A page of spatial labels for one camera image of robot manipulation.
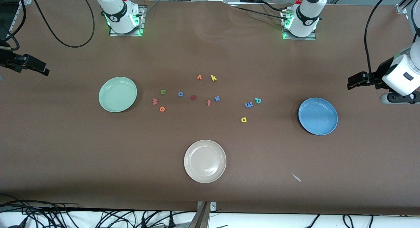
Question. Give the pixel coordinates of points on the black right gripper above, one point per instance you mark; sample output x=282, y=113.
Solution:
x=7, y=60

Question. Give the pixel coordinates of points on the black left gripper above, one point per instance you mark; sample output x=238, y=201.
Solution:
x=380, y=73

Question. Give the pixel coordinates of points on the teal foam letter p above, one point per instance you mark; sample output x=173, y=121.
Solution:
x=256, y=100

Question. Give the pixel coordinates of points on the blue foam letter m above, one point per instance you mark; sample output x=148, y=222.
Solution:
x=248, y=104

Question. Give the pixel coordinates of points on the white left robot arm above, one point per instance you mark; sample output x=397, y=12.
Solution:
x=308, y=14

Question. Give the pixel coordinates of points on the blue plate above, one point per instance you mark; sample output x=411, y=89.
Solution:
x=317, y=116

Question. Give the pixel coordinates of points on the green plate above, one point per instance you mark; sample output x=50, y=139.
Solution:
x=117, y=94

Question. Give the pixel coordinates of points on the small grey tape scrap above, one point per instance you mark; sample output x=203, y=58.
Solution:
x=296, y=177

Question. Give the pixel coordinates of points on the blue foam letter x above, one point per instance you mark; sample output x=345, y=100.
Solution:
x=217, y=98

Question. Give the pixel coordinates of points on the yellow foam letter k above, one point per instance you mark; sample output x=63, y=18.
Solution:
x=213, y=78

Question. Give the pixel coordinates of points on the red foam letter t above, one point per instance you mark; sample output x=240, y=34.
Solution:
x=194, y=97

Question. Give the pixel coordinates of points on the beige plate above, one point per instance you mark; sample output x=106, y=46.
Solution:
x=205, y=161

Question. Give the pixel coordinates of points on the black power plug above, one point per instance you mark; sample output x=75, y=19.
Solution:
x=171, y=222
x=143, y=223

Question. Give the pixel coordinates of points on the aluminium table frame rail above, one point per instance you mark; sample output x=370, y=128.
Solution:
x=25, y=0

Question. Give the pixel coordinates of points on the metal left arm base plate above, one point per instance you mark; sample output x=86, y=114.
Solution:
x=298, y=38

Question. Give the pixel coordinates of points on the aluminium frame profile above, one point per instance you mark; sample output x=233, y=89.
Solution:
x=403, y=6

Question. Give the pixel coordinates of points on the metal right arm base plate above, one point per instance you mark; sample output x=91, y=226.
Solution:
x=124, y=34

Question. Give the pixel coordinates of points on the metal table bracket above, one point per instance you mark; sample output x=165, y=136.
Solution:
x=204, y=218

